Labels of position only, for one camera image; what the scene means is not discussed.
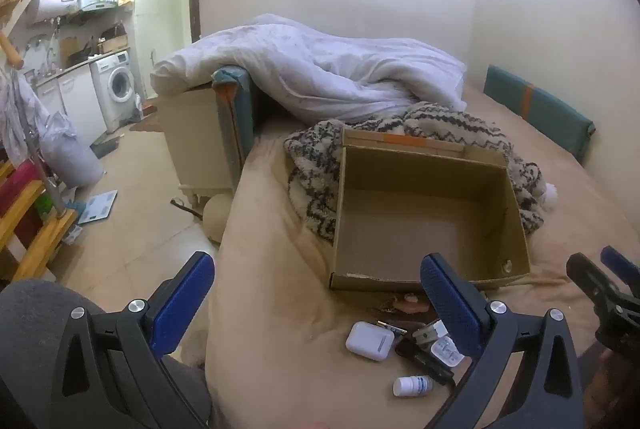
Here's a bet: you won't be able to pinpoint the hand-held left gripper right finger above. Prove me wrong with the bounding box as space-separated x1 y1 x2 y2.
420 252 586 429

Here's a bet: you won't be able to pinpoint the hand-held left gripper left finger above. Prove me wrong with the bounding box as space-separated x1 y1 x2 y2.
50 250 216 429

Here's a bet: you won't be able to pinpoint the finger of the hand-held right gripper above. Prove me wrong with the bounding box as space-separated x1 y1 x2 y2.
601 245 640 296
566 252 640 356

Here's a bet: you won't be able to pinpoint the translucent pink gua sha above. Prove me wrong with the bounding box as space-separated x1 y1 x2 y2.
370 293 432 316

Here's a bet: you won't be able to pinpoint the white blue-printed small pack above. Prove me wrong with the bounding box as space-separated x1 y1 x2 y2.
430 336 466 367

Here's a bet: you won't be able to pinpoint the black handle tool with strap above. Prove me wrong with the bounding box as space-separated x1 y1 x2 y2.
395 334 456 387

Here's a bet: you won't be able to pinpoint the small gold-tipped stick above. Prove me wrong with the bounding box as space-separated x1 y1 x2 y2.
375 320 408 337

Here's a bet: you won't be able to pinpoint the white earbuds case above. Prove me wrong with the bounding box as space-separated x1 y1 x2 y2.
345 320 396 360

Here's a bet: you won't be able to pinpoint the small white bottle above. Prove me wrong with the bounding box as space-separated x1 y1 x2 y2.
392 375 433 398

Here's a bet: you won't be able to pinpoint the beige round object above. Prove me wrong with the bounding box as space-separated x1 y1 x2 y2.
202 194 236 242

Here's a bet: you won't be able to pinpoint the bed with beige sheet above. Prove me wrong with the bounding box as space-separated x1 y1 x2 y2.
202 84 640 429

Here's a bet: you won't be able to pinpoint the bathroom scale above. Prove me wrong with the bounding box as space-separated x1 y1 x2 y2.
76 190 119 226

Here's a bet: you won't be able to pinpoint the yellow wooden rack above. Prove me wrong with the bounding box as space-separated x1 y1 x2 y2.
0 159 78 282

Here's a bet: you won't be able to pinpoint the cream bed base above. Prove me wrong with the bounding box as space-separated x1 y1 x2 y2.
157 84 251 210

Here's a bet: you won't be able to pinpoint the teal headboard cushion orange stripe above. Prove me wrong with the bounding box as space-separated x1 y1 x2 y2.
482 64 596 164

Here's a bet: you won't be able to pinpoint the grey stuffed bag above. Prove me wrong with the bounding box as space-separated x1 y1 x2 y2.
37 114 106 187

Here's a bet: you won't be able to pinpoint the teal footboard cushion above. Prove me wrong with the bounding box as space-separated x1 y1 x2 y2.
210 65 261 170

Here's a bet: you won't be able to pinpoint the cream black zigzag blanket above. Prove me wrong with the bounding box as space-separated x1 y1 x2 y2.
284 101 558 245

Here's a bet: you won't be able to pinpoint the red fabric bag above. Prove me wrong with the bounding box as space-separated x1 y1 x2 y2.
0 161 46 210

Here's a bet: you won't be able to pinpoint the white kitchen base cabinets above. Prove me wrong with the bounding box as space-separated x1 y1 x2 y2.
32 66 108 147

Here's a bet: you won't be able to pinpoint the white washing machine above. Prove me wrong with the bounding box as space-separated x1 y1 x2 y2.
90 51 138 132

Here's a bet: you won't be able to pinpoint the hanging pale cloth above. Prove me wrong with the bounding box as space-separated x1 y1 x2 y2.
0 69 51 164

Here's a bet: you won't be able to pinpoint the white duvet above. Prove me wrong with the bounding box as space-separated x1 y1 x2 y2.
150 13 468 124

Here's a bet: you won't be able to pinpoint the small cardboard box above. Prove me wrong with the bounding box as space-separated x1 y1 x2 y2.
97 34 130 54

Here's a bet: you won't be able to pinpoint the tall cream cupboard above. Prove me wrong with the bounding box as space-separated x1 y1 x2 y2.
131 0 193 102

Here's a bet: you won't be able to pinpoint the white water heater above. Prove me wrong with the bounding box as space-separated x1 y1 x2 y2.
25 0 81 27

